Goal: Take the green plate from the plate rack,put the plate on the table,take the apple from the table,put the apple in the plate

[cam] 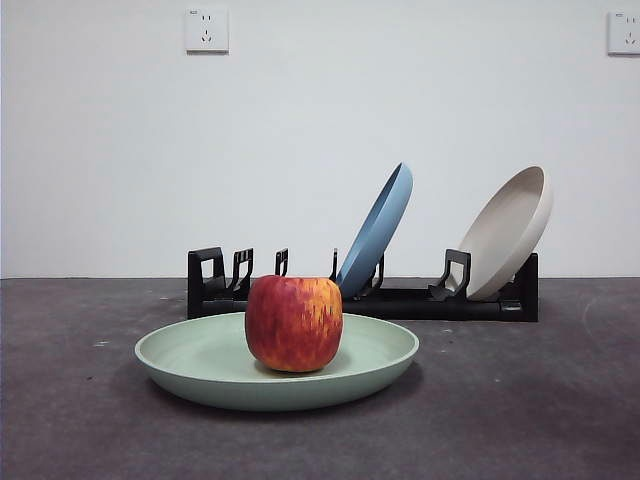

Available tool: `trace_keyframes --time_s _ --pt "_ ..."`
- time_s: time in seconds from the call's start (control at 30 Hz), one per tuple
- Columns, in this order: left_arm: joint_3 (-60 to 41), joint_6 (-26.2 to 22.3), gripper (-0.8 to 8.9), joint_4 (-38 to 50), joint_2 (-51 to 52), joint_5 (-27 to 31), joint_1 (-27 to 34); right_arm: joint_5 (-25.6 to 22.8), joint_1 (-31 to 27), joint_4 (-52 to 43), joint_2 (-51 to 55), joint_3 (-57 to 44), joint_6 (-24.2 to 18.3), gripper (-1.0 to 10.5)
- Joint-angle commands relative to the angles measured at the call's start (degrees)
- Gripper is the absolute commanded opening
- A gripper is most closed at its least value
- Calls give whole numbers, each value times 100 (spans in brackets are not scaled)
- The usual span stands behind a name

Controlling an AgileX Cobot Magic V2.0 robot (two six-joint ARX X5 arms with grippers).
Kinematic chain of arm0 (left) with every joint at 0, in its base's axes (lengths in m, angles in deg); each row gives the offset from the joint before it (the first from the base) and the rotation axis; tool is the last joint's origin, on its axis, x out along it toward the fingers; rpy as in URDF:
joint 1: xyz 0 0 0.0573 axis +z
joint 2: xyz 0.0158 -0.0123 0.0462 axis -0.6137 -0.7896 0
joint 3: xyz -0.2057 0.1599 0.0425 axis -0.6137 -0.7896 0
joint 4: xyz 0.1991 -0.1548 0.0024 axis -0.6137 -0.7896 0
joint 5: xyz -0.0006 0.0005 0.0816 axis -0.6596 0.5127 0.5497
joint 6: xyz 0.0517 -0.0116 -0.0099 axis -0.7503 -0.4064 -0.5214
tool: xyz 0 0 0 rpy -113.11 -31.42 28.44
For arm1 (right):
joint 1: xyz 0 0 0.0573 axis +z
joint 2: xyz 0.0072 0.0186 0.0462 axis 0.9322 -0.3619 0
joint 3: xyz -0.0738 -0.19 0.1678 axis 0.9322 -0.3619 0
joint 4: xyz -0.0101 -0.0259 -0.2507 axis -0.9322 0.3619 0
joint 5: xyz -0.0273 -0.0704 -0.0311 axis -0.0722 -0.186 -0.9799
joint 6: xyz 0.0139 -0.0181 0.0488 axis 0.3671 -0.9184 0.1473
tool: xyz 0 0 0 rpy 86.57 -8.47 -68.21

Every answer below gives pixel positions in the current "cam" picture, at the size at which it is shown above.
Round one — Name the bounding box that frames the red yellow apple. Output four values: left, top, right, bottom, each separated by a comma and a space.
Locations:
244, 273, 345, 374

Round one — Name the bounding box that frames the beige plate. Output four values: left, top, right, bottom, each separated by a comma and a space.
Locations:
457, 165, 555, 302

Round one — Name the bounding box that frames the blue plate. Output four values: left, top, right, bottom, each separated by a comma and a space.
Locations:
335, 161, 414, 301

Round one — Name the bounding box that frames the white wall socket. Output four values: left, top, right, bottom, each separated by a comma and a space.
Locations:
607, 10, 640, 56
185, 8, 230, 54

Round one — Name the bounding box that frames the green plate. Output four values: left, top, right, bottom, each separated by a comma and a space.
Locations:
133, 310, 420, 412

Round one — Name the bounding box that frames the black plate rack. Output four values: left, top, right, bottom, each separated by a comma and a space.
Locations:
187, 247, 540, 323

